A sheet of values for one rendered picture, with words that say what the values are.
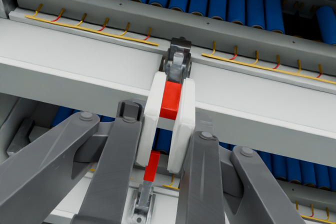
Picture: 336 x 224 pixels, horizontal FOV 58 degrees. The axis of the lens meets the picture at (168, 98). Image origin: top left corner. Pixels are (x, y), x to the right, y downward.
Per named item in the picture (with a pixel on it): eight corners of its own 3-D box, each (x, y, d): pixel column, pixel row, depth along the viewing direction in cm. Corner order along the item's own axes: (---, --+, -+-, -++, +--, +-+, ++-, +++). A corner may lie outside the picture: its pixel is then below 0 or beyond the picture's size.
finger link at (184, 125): (180, 120, 14) (195, 124, 14) (184, 76, 21) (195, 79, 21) (166, 173, 15) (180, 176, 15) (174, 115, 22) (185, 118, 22)
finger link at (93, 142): (130, 174, 13) (63, 159, 13) (144, 123, 18) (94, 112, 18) (136, 145, 13) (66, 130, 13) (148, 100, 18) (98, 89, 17)
